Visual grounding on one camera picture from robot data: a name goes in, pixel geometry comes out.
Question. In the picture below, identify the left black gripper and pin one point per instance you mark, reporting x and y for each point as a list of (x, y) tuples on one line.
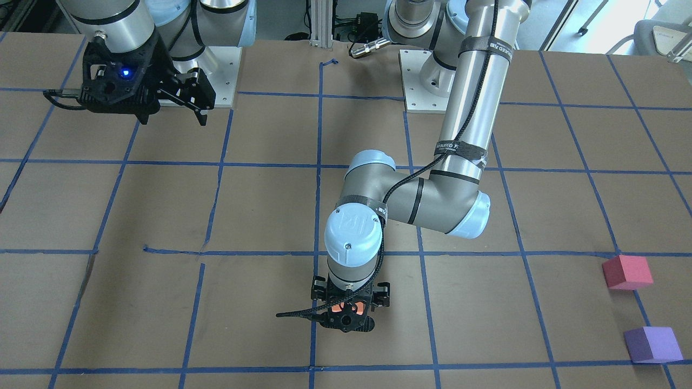
[(383, 292)]

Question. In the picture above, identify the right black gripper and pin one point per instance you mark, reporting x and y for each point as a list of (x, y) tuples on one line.
[(162, 66)]

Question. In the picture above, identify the orange foam block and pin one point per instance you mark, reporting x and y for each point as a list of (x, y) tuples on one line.
[(353, 307)]

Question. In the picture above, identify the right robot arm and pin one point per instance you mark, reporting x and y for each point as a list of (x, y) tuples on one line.
[(186, 27)]

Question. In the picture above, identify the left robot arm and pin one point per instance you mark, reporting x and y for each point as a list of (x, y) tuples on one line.
[(472, 45)]

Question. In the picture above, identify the pink foam block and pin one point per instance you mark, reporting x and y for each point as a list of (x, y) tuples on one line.
[(625, 272)]

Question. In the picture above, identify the purple foam block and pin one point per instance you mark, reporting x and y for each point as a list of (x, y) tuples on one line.
[(652, 345)]

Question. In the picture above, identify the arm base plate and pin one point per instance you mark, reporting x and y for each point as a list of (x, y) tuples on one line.
[(221, 66), (426, 83)]

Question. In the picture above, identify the aluminium frame post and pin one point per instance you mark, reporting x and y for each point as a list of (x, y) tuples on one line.
[(321, 13)]

